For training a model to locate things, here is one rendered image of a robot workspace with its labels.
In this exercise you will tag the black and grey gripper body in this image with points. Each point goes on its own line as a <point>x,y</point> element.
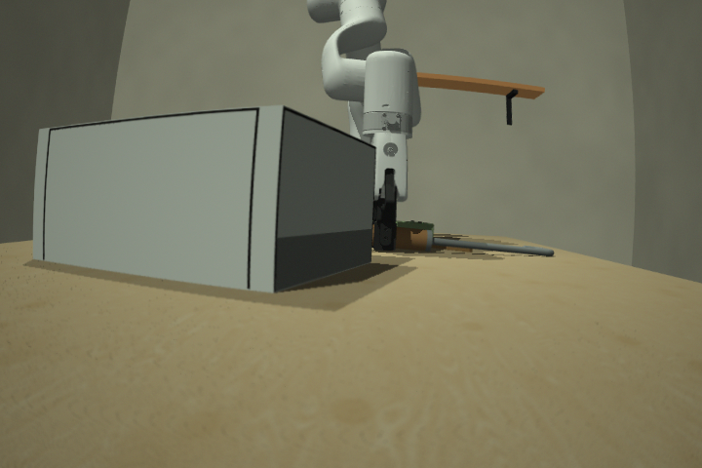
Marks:
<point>391,153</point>

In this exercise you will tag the tool with wooden handle and grey metal rod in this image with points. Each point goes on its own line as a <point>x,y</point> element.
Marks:
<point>421,240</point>

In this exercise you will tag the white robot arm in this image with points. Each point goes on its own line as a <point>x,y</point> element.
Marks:
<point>390,82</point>

